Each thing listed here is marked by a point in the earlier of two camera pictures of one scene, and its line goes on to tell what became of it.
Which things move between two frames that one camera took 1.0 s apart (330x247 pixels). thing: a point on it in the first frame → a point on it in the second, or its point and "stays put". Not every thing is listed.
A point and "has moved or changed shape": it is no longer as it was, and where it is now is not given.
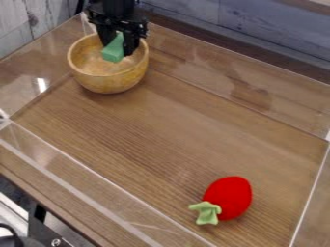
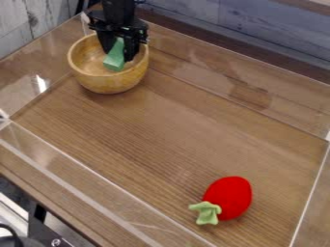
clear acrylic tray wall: x=77 y=198 stays put
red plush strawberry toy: x=225 y=201 stays put
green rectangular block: x=113 y=51 has moved or changed shape
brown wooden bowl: x=97 y=74 stays put
